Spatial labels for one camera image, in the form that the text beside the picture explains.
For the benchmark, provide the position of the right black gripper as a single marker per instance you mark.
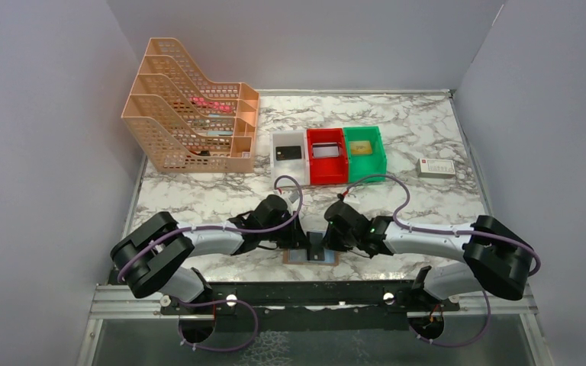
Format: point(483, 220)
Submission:
point(332, 243)

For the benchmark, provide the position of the red black stamp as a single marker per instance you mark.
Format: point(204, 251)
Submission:
point(203, 152)

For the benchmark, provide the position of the white plastic bin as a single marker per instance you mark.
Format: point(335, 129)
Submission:
point(297, 169)

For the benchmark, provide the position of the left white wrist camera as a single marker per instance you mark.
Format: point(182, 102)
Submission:
point(291, 196)

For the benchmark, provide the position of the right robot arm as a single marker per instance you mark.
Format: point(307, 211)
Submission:
point(485, 254)

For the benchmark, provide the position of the gold card in green bin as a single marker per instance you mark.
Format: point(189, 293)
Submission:
point(360, 148)

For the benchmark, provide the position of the white box with red label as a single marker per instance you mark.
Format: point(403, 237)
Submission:
point(435, 168)

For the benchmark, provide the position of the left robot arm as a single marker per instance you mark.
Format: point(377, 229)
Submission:
point(150, 259)

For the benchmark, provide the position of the red plastic bin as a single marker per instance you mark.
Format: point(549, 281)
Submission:
point(328, 161)

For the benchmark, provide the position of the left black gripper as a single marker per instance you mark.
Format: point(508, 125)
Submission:
point(297, 237)

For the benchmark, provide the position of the pink items in organizer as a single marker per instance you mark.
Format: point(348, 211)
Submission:
point(211, 107)

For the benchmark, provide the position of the white card in red bin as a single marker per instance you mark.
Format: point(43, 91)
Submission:
point(325, 150)

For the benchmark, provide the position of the green plastic bin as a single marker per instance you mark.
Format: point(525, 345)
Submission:
point(363, 166)

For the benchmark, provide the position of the peach plastic file organizer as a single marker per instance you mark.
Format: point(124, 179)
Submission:
point(167, 126)

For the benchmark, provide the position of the black credit card from holder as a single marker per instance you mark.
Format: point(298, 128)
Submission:
point(315, 251)

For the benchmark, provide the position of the light blue credit card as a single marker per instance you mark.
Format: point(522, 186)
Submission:
point(296, 256)

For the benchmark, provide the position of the black mounting rail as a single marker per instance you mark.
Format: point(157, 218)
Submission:
point(306, 306)

